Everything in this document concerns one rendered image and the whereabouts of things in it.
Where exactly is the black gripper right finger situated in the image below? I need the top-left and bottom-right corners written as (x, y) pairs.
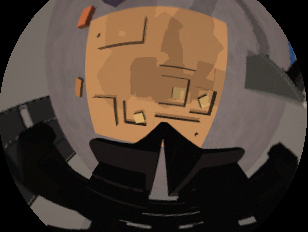
top-left (163, 121), bottom-right (246, 197)

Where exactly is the purple block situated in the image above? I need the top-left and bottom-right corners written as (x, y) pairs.
top-left (104, 0), bottom-right (123, 7)

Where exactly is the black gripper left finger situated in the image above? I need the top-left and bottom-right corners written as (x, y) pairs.
top-left (89, 121), bottom-right (165, 196)

